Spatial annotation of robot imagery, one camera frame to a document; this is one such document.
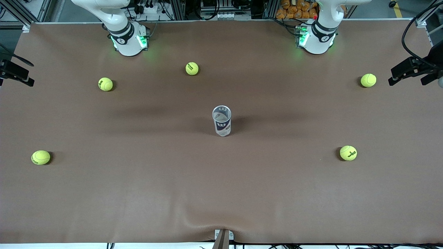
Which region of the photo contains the white blue tennis ball can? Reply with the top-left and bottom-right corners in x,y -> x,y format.
212,105 -> 232,137

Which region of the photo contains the orange objects pile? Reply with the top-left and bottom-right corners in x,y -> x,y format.
276,0 -> 319,19

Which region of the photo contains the white power strip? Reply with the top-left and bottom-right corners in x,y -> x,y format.
137,3 -> 166,22

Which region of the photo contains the white terminal strip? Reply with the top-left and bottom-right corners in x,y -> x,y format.
201,11 -> 252,20

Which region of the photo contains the brown table mat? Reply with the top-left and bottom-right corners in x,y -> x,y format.
0,20 -> 443,244

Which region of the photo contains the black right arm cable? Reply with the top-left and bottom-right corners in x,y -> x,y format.
0,43 -> 34,66

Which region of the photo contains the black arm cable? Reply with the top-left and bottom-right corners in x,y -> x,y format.
0,43 -> 34,66
401,0 -> 443,66

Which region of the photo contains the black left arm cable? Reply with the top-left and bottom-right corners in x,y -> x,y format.
401,0 -> 443,66

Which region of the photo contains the aluminium frame post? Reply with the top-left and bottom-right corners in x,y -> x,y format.
0,0 -> 52,32
414,0 -> 443,28

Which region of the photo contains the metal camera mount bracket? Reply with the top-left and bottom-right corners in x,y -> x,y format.
213,229 -> 234,249

